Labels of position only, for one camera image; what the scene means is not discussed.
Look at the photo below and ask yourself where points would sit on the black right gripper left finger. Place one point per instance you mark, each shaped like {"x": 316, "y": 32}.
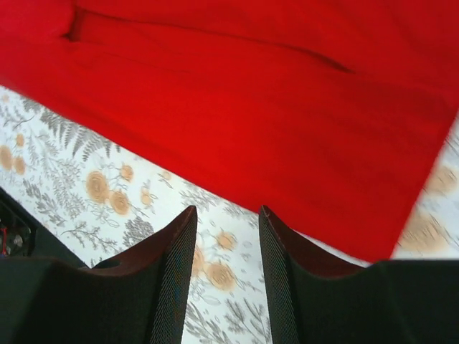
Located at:
{"x": 137, "y": 296}

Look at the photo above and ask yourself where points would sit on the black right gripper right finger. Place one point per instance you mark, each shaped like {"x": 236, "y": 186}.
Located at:
{"x": 316, "y": 297}

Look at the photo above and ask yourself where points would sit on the red t shirt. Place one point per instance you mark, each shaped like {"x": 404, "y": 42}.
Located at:
{"x": 331, "y": 113}

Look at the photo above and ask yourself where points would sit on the floral table cloth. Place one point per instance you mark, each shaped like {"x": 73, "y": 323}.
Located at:
{"x": 98, "y": 199}

